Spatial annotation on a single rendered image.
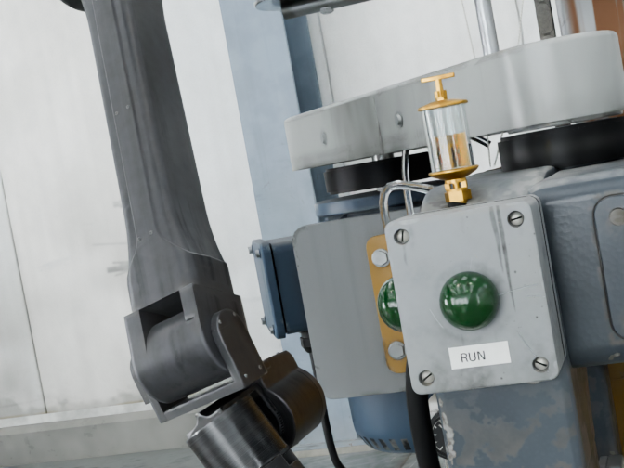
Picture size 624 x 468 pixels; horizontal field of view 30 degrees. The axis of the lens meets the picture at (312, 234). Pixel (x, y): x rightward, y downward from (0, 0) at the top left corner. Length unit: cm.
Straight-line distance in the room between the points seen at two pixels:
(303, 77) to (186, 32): 71
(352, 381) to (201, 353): 29
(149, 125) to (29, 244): 590
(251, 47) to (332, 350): 466
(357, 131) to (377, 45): 500
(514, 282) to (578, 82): 20
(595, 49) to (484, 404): 24
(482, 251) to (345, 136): 42
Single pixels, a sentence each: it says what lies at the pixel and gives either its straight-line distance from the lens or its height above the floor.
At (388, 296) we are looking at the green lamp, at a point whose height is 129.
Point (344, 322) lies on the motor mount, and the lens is 106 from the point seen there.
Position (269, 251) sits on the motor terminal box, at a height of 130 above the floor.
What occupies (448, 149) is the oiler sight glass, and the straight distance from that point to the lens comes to 65.
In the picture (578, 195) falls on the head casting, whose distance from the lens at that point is 63.
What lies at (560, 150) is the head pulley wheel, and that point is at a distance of 74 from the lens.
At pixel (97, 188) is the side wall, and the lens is 654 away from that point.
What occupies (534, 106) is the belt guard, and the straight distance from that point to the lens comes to 74.
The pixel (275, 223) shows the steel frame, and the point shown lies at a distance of 567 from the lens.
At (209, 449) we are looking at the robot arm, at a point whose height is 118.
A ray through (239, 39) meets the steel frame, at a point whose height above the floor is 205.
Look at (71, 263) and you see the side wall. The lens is 666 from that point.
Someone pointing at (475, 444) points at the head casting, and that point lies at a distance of 65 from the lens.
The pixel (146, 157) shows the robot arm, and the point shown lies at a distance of 88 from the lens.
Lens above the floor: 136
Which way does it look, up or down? 3 degrees down
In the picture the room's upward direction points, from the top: 10 degrees counter-clockwise
